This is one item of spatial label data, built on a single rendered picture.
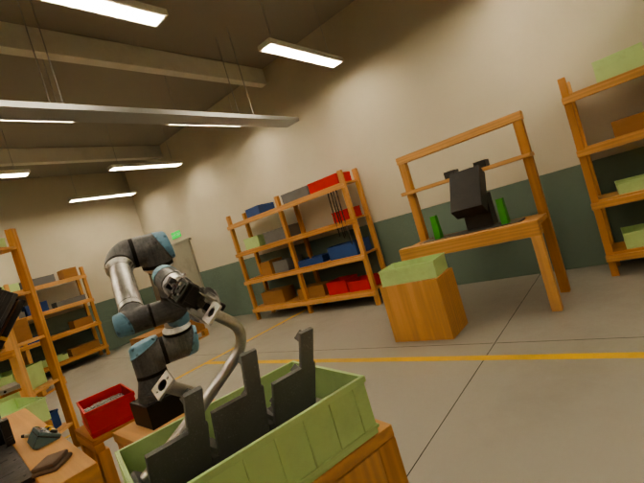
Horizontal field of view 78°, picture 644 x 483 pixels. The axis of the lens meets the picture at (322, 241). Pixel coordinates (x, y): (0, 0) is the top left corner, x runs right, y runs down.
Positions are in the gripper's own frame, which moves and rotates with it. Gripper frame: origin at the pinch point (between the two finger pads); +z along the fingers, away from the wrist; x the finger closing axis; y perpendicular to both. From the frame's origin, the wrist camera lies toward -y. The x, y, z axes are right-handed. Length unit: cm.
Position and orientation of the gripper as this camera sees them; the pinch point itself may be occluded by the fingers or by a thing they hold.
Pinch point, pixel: (216, 314)
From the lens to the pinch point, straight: 108.3
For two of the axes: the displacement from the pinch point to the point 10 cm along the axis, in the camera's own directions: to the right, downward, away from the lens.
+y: -5.8, -4.9, -6.5
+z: 6.4, 2.1, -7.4
